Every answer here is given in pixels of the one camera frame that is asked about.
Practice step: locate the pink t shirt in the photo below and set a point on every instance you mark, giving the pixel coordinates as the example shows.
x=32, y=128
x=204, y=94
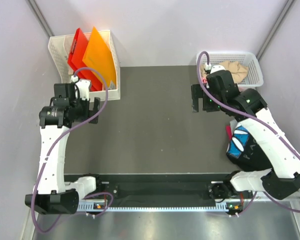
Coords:
x=203, y=79

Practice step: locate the beige t shirt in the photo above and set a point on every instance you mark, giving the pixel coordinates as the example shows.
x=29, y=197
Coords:
x=238, y=71

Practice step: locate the red plastic folder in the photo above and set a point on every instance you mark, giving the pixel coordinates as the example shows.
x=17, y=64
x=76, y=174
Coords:
x=75, y=60

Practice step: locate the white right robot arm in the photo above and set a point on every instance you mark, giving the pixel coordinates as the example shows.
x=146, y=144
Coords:
x=248, y=108

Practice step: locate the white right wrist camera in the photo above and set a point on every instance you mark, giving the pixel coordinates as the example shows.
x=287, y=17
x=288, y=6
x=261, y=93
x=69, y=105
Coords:
x=208, y=67

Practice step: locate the white mesh laundry basket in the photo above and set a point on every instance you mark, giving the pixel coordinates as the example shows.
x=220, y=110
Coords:
x=247, y=60

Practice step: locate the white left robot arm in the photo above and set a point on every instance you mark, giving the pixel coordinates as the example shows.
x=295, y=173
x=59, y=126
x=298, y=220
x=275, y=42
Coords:
x=52, y=195

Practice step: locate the black printed t shirt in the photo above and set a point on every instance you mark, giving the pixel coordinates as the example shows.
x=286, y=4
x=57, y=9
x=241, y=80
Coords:
x=244, y=151

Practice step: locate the orange plastic folder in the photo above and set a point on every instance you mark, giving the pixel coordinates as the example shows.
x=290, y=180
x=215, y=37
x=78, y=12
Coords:
x=98, y=56

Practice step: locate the white file organizer rack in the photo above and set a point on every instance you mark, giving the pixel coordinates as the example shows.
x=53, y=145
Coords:
x=59, y=48

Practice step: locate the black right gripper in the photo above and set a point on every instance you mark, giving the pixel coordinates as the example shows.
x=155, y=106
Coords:
x=197, y=92

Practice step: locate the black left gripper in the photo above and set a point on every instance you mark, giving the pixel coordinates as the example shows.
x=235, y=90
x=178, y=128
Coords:
x=86, y=114

